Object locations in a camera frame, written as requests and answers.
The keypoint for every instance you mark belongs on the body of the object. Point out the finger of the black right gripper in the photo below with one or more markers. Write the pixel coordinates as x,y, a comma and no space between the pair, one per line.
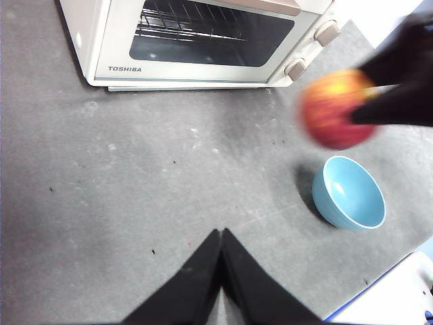
406,106
409,57

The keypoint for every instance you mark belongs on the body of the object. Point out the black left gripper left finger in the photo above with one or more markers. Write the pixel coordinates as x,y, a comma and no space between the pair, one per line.
189,291

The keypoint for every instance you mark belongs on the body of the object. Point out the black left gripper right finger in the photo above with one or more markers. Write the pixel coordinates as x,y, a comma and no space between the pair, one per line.
253,291

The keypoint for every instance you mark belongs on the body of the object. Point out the red yellow apple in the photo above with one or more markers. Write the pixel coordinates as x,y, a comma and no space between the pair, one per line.
328,108

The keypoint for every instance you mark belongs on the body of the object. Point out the blue bowl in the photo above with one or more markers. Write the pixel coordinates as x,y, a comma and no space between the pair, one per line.
352,196

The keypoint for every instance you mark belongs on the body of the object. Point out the beige oven knob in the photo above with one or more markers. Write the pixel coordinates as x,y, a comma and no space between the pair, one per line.
326,32
296,69

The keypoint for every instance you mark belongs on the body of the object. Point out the cream Toshiba toaster oven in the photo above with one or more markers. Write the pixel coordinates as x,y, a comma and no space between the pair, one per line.
91,34

